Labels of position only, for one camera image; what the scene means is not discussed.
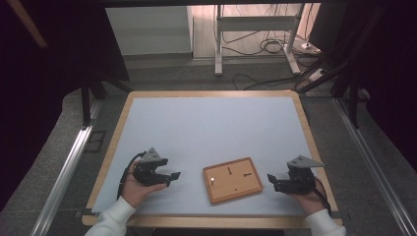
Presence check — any aluminium floor rail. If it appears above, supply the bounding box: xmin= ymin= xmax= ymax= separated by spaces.
xmin=29 ymin=99 xmax=103 ymax=236
xmin=331 ymin=97 xmax=417 ymax=236

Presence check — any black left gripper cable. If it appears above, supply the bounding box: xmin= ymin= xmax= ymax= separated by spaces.
xmin=116 ymin=150 xmax=148 ymax=201

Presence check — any dark curtain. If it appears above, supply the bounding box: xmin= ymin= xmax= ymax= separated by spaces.
xmin=308 ymin=0 xmax=417 ymax=163
xmin=0 ymin=0 xmax=131 ymax=212

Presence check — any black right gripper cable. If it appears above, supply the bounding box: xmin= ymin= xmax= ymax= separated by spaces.
xmin=313 ymin=176 xmax=333 ymax=217

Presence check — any black floor cable bundle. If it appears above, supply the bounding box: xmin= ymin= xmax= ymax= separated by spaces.
xmin=221 ymin=29 xmax=298 ymax=57

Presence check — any wooden table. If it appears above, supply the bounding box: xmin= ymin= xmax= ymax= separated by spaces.
xmin=82 ymin=89 xmax=344 ymax=229

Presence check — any dark floor grille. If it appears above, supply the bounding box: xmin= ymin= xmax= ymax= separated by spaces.
xmin=83 ymin=130 xmax=108 ymax=153

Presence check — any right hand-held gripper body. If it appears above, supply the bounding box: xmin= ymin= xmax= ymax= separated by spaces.
xmin=278 ymin=154 xmax=326 ymax=195

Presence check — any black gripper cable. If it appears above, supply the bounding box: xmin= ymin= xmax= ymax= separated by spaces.
xmin=116 ymin=150 xmax=148 ymax=201
xmin=313 ymin=176 xmax=333 ymax=217

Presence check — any wooden beam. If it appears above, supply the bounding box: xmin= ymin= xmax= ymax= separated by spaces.
xmin=6 ymin=0 xmax=49 ymax=49

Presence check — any person's right hand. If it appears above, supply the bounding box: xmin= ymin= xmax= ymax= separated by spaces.
xmin=284 ymin=176 xmax=328 ymax=216

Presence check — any long black floor cable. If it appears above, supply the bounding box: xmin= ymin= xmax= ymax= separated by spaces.
xmin=231 ymin=73 xmax=299 ymax=91

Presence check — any person's left hand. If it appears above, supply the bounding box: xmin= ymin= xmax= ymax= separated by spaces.
xmin=120 ymin=161 xmax=168 ymax=209

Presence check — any wooden picture frame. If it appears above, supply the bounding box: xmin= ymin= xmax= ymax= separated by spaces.
xmin=202 ymin=156 xmax=265 ymax=205

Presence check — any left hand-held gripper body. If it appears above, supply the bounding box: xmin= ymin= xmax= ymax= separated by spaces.
xmin=133 ymin=147 xmax=167 ymax=188

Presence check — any white metal stand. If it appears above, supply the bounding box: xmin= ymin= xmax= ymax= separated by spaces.
xmin=213 ymin=3 xmax=307 ymax=77

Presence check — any black metal stand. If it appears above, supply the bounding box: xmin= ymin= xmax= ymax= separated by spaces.
xmin=79 ymin=73 xmax=134 ymax=128
xmin=294 ymin=4 xmax=389 ymax=130

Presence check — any white cabinet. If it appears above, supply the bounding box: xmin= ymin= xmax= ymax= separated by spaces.
xmin=105 ymin=5 xmax=194 ymax=56

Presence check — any small white floor device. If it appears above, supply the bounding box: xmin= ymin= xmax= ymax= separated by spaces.
xmin=300 ymin=41 xmax=323 ymax=55

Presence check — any white power strip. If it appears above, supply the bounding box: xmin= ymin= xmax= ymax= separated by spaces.
xmin=307 ymin=68 xmax=329 ymax=83

